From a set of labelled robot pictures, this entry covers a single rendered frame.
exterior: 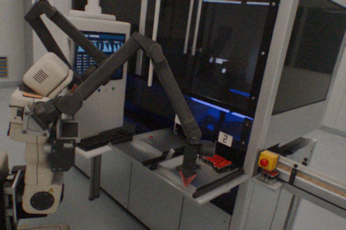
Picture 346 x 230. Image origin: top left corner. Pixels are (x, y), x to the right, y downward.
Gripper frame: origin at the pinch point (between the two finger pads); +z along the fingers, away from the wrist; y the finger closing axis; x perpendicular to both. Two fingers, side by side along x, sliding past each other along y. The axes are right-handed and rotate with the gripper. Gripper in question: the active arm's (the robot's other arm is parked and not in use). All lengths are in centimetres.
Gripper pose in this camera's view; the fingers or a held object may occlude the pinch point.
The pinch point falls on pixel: (185, 184)
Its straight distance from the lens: 131.6
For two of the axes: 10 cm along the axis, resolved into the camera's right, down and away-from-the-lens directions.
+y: 7.0, -1.3, 7.0
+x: -7.0, -2.9, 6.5
